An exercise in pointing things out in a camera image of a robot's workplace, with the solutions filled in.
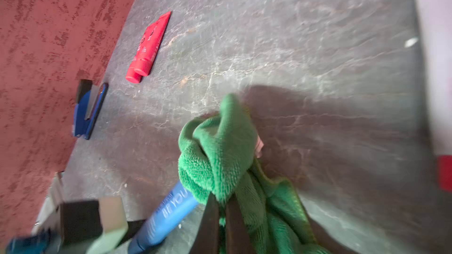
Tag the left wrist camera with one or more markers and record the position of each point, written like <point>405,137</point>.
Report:
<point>95,226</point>

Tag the red pink tube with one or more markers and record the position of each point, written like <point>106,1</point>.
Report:
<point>150,44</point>

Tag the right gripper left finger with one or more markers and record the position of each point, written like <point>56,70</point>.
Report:
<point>207,239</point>

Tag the white tube red cap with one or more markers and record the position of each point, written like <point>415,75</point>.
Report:
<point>435,25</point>

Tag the green microfiber cloth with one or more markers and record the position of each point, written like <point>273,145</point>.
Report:
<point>218,157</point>

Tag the aluminium front rail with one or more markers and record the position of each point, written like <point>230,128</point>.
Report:
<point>54,197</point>

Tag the blue stapler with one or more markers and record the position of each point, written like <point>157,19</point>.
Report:
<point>89,101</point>

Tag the blue tube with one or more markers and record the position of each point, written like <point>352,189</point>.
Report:
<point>169,214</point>

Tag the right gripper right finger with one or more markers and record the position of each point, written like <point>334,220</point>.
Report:
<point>237,238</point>

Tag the dark red tube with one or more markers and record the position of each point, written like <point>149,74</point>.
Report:
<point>134,76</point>

